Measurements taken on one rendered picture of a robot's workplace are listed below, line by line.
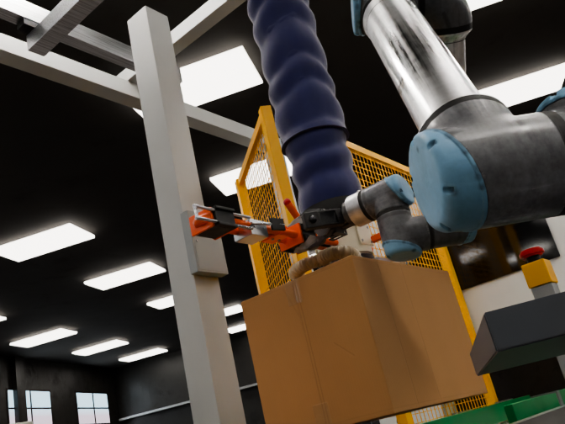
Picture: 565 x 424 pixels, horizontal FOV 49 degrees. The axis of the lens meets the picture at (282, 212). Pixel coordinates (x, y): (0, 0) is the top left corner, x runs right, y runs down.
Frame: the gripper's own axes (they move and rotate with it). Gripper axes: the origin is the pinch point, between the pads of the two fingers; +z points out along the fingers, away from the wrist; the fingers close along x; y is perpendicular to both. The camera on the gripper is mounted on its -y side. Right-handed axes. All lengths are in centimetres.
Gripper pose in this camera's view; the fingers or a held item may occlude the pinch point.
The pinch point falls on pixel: (292, 237)
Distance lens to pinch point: 178.5
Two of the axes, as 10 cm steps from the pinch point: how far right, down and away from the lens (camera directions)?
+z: -7.5, 3.9, 5.3
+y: 6.2, 1.4, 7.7
